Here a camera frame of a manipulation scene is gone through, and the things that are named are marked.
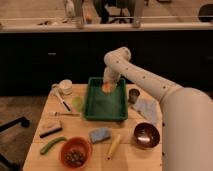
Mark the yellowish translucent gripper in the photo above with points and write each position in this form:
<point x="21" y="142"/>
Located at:
<point x="114" y="84"/>

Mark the red yellow apple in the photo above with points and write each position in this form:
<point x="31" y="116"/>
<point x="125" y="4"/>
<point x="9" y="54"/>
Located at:
<point x="107" y="88"/>

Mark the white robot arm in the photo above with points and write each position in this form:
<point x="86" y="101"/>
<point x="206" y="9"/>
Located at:
<point x="187" y="133"/>

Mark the dark metal cup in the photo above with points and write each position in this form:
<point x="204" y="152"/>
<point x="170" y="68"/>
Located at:
<point x="133" y="95"/>

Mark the green plastic tray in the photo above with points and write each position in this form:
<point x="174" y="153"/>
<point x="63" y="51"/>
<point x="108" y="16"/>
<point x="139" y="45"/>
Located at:
<point x="100" y="106"/>

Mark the light blue cloth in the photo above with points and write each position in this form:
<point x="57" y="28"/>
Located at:
<point x="147" y="108"/>

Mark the white mug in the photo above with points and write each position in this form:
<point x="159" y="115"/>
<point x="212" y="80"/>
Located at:
<point x="64" y="86"/>

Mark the blue sponge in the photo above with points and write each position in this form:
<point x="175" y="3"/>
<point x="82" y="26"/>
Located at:
<point x="99" y="135"/>

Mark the white black marker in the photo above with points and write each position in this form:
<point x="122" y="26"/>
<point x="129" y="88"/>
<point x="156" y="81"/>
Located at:
<point x="57" y="94"/>

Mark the yellow banana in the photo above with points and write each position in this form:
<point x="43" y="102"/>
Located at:
<point x="114" y="145"/>

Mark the dark brown bowl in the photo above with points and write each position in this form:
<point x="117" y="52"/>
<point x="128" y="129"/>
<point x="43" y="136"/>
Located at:
<point x="146" y="135"/>

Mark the black whiteboard eraser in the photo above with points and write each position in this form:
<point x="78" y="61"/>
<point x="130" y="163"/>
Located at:
<point x="50" y="128"/>

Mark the orange bowl with nuts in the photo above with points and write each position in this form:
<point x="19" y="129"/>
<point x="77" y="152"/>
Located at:
<point x="75" y="154"/>

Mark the green cucumber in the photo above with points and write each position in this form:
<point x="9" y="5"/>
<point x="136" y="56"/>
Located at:
<point x="50" y="144"/>

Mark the small brush with handle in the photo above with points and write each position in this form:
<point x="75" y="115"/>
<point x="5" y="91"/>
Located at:
<point x="64" y="114"/>

